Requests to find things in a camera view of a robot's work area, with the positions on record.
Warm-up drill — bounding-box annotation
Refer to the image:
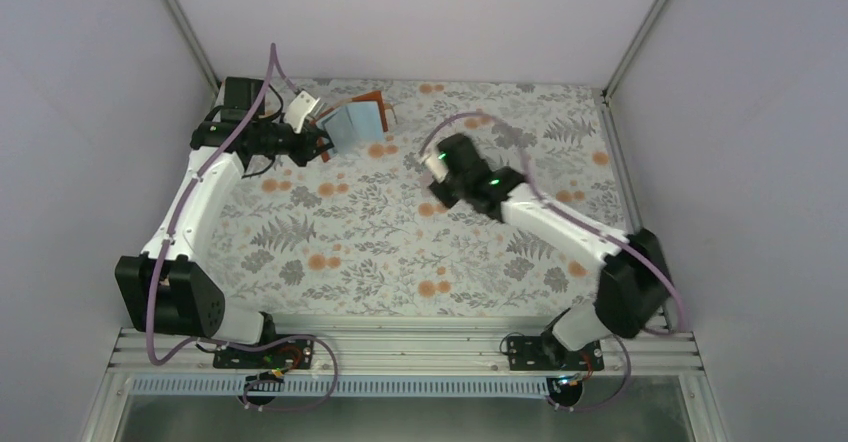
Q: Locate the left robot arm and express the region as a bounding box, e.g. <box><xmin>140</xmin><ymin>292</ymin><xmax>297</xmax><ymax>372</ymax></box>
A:
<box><xmin>115</xmin><ymin>77</ymin><xmax>333</xmax><ymax>367</ymax></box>

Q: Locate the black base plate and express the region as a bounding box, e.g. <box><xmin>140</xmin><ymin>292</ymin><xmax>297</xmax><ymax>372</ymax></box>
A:
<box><xmin>213</xmin><ymin>339</ymin><xmax>315</xmax><ymax>371</ymax></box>
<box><xmin>499</xmin><ymin>332</ymin><xmax>605</xmax><ymax>372</ymax></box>

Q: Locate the slotted grey cable duct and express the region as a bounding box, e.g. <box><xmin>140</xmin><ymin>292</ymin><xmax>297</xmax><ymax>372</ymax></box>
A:
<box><xmin>127</xmin><ymin>374</ymin><xmax>548</xmax><ymax>399</ymax></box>

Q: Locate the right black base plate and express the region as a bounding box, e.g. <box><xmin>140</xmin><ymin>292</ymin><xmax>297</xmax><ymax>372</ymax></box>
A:
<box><xmin>499</xmin><ymin>332</ymin><xmax>605</xmax><ymax>372</ymax></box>

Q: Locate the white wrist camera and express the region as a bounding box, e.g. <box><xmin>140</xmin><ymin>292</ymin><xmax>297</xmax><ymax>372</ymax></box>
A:
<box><xmin>420</xmin><ymin>149</ymin><xmax>449</xmax><ymax>183</ymax></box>
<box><xmin>283</xmin><ymin>90</ymin><xmax>324</xmax><ymax>134</ymax></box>

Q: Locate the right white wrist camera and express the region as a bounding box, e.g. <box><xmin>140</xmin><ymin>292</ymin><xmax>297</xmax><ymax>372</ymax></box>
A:
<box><xmin>420</xmin><ymin>149</ymin><xmax>449</xmax><ymax>183</ymax></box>

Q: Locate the aluminium rail frame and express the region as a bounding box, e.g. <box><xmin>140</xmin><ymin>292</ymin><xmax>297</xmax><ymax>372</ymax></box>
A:
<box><xmin>109</xmin><ymin>313</ymin><xmax>705</xmax><ymax>377</ymax></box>

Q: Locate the brown leather card holder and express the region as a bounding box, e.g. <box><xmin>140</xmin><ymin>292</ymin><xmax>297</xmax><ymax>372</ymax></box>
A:
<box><xmin>314</xmin><ymin>90</ymin><xmax>389</xmax><ymax>162</ymax></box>

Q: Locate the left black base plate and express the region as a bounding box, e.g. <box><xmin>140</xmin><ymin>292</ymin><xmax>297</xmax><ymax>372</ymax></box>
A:
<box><xmin>213</xmin><ymin>339</ymin><xmax>315</xmax><ymax>371</ymax></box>

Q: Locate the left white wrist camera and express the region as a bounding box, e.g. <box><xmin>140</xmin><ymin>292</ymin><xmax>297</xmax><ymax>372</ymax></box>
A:
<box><xmin>283</xmin><ymin>90</ymin><xmax>324</xmax><ymax>134</ymax></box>

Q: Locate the floral patterned table mat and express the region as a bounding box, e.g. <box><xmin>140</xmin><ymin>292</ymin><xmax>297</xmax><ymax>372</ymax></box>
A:
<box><xmin>206</xmin><ymin>79</ymin><xmax>626</xmax><ymax>317</ymax></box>

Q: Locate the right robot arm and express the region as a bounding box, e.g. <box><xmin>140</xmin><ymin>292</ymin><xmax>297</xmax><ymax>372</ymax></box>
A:
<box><xmin>420</xmin><ymin>134</ymin><xmax>673</xmax><ymax>369</ymax></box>

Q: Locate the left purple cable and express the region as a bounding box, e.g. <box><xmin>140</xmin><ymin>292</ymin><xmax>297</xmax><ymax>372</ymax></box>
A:
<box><xmin>145</xmin><ymin>42</ymin><xmax>339</xmax><ymax>414</ymax></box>

